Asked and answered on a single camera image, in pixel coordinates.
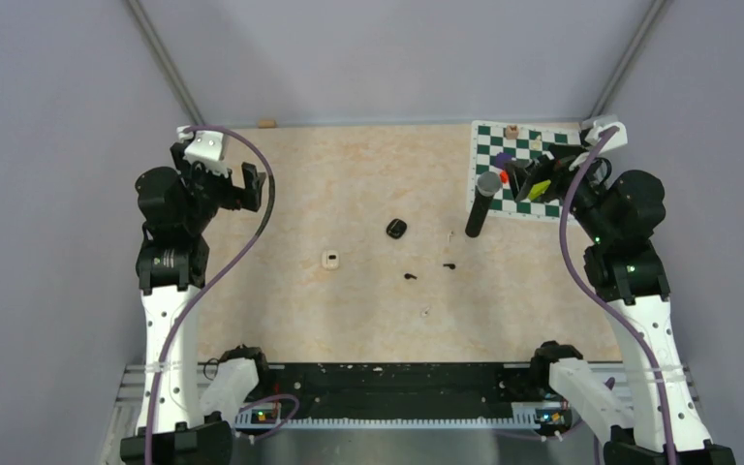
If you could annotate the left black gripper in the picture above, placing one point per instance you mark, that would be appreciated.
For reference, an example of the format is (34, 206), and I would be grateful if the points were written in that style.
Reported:
(250, 195)

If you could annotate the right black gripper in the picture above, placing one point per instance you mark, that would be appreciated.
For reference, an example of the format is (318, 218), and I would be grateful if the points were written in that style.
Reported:
(523, 174)

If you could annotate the black earbud charging case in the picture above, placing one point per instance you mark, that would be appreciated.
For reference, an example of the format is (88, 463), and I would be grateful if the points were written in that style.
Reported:
(396, 228)

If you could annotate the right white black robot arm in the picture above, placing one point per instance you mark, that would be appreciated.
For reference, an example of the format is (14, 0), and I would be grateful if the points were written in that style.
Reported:
(624, 274)

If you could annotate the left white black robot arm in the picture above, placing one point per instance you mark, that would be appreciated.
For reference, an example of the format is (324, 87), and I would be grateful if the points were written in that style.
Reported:
(177, 204)

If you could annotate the white earbud charging case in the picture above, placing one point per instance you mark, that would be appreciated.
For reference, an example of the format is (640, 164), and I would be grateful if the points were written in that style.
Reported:
(330, 260)

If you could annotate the yellow-green block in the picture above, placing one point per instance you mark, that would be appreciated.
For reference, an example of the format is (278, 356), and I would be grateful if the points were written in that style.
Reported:
(537, 190)

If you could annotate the purple block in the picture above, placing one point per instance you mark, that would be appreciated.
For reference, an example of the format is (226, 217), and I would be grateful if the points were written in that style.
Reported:
(501, 159)

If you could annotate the green white chessboard mat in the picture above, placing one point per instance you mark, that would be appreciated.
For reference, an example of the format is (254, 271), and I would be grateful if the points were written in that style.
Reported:
(487, 139)

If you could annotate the black microphone grey head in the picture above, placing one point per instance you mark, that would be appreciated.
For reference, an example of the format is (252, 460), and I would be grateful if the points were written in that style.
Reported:
(488, 184)

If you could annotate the wooden cube with mark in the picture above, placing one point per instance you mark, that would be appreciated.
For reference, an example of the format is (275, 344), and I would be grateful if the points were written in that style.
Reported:
(512, 132)

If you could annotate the left circuit board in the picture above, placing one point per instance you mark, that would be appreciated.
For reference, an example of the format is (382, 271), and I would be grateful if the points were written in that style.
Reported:
(265, 416)

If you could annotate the circuit board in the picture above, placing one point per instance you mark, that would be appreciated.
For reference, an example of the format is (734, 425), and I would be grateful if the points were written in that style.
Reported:
(553, 418)
(265, 416)

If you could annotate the right circuit board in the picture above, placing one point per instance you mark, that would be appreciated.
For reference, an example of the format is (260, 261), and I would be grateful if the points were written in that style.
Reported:
(553, 418)

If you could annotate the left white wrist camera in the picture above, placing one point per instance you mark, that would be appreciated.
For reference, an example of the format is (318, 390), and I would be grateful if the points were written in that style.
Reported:
(206, 147)

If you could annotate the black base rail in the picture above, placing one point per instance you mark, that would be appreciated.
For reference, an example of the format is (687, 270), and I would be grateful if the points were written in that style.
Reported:
(407, 391)

